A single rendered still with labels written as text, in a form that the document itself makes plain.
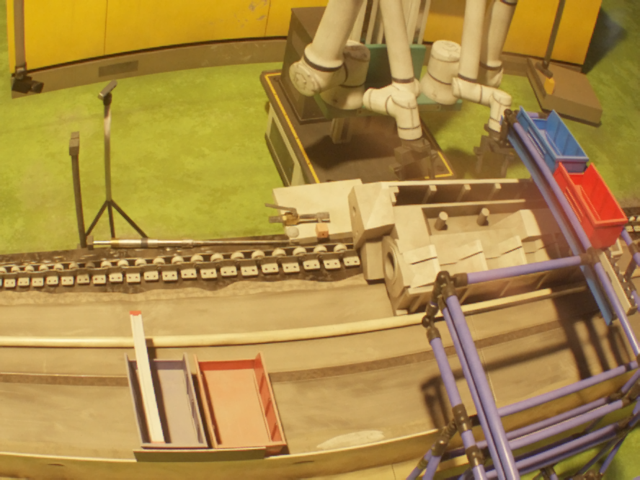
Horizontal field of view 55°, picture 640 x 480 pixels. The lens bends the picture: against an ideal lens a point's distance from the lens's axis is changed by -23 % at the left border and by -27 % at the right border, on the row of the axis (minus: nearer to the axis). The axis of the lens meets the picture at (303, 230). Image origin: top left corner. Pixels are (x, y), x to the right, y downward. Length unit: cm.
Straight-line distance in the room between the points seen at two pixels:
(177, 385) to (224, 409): 15
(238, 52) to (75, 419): 287
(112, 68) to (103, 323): 236
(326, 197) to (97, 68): 217
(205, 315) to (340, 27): 109
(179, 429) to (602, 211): 147
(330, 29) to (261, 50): 180
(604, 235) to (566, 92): 287
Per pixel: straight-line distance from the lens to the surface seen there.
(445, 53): 315
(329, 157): 344
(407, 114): 261
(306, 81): 284
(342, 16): 263
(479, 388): 156
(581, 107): 492
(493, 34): 304
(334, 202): 259
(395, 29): 268
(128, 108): 418
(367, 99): 271
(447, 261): 236
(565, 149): 246
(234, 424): 211
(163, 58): 437
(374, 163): 346
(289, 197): 258
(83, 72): 438
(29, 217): 367
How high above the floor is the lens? 264
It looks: 48 degrees down
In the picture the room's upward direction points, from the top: 11 degrees clockwise
